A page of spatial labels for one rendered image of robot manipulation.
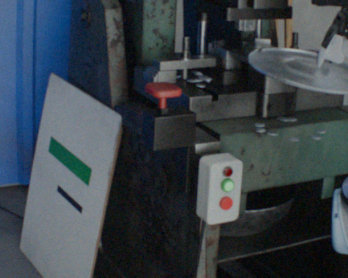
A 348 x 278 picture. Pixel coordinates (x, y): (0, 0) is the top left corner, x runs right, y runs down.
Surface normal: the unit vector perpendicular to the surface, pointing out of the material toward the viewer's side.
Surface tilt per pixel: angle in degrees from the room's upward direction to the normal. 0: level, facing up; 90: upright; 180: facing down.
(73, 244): 78
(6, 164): 90
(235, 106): 90
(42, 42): 90
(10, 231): 0
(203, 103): 90
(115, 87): 74
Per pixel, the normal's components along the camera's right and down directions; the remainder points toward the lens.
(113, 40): 0.44, 0.03
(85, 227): -0.84, -0.07
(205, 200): -0.89, 0.11
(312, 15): 0.45, 0.30
